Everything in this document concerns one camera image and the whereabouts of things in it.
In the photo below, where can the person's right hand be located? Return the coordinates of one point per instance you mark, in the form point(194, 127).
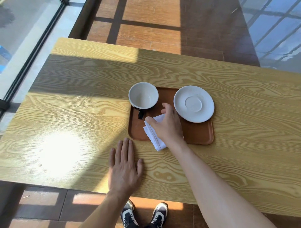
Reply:
point(170, 129)

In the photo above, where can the person's left hand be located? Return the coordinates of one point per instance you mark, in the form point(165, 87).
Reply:
point(123, 173)

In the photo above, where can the person's left little finger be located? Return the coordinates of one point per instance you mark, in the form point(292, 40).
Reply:
point(112, 158)

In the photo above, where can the person's left thumb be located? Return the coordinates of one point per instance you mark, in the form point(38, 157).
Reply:
point(140, 168)

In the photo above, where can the person's right thumb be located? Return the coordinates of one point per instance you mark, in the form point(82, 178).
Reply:
point(152, 122)

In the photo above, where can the person's left middle finger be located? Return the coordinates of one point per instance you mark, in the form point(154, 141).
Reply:
point(125, 150)

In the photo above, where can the white napkin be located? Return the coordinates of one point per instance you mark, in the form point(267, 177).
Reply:
point(155, 141)

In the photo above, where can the person's right forearm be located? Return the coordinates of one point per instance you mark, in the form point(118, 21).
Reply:
point(211, 188)

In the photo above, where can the person's left forearm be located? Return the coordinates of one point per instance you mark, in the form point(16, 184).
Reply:
point(105, 211)

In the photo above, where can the white saucer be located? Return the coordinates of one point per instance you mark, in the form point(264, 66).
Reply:
point(194, 104)

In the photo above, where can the brown rectangular tray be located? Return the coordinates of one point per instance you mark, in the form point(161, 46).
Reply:
point(197, 133)

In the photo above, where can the person's left shoe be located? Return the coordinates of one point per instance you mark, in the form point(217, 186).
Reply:
point(128, 215)

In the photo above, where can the person's shoe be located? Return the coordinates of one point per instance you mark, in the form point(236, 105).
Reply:
point(158, 215)
point(128, 215)

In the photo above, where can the person's right shoe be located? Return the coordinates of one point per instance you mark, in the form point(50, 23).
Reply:
point(158, 215)

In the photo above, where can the glass railing panel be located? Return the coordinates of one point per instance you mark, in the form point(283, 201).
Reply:
point(275, 32)

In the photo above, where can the black window frame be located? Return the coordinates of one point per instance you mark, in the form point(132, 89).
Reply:
point(35, 50)

